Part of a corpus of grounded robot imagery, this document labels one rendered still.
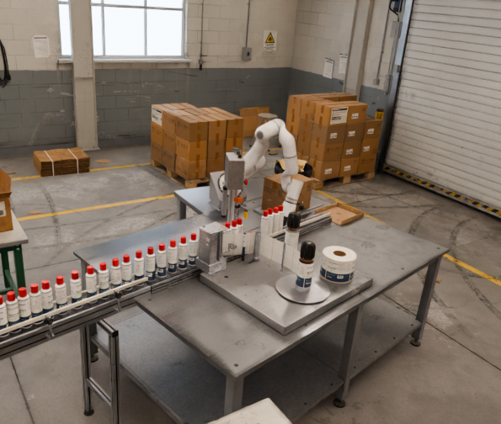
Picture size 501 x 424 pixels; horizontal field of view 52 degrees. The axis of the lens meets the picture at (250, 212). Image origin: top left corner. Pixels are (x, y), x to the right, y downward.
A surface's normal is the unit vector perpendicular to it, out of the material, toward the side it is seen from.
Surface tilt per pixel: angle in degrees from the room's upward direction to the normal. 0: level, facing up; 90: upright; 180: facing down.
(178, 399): 1
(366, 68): 90
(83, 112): 90
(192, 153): 90
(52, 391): 0
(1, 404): 0
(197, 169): 90
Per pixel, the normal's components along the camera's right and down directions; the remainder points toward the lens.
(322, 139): -0.80, 0.18
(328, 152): 0.55, 0.36
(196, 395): 0.10, -0.91
